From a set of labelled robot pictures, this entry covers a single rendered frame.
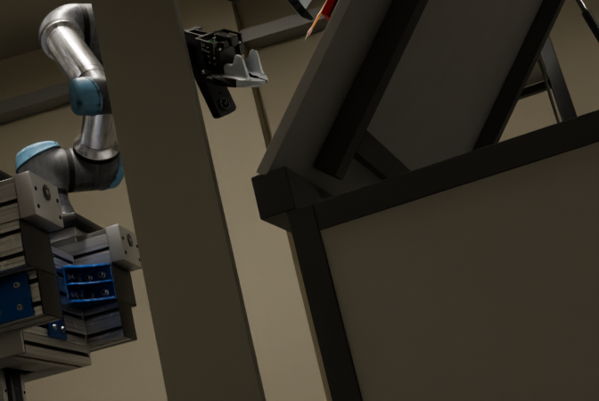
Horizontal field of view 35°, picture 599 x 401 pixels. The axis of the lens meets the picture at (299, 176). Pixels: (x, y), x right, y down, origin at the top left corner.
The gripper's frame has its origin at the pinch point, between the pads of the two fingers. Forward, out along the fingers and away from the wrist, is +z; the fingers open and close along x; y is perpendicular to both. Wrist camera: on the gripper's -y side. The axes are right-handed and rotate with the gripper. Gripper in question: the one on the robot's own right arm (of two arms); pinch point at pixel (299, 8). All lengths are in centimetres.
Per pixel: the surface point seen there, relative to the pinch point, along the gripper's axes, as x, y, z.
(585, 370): -28, -4, 82
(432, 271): -28, -11, 60
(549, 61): 89, 45, 7
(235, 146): 215, -46, -98
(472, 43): 30.6, 23.8, 14.1
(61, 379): 224, -169, -70
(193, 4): 210, -22, -164
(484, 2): 25.2, 30.1, 11.1
